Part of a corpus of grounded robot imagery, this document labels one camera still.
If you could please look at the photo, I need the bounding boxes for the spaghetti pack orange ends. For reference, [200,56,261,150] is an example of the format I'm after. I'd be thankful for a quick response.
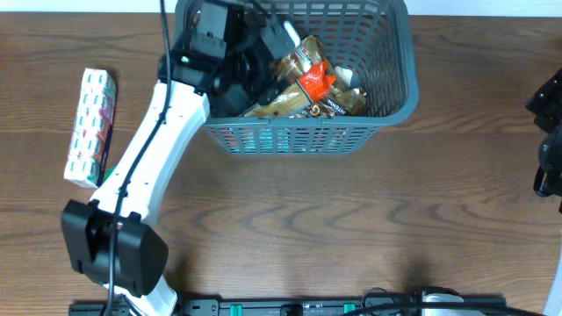
[241,61,336,119]

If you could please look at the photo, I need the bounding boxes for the white teal small packet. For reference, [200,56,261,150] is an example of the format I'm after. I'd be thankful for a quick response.
[239,127,291,154]

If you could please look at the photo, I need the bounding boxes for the Nescafe Gold coffee bag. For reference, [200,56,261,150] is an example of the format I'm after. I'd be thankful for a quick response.
[271,34,368,119]

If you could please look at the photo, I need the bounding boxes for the Kleenex tissue multipack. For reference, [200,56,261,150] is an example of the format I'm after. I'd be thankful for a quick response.
[63,68,117,189]

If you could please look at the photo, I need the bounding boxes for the dried mushroom pouch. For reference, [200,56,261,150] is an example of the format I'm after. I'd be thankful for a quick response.
[335,66,361,88]

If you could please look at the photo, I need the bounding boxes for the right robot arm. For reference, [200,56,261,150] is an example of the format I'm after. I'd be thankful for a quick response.
[525,69,561,198]

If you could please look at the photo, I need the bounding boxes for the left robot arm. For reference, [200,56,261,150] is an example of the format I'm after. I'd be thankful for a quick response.
[61,1,300,315]

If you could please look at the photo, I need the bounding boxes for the grey plastic basket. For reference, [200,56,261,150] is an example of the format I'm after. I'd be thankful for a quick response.
[169,0,419,155]

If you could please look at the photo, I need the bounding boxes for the green lid spice jar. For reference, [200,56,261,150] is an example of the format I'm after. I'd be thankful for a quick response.
[104,167,115,182]

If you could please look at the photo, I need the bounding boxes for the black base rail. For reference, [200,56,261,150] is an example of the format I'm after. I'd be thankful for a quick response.
[68,287,508,316]

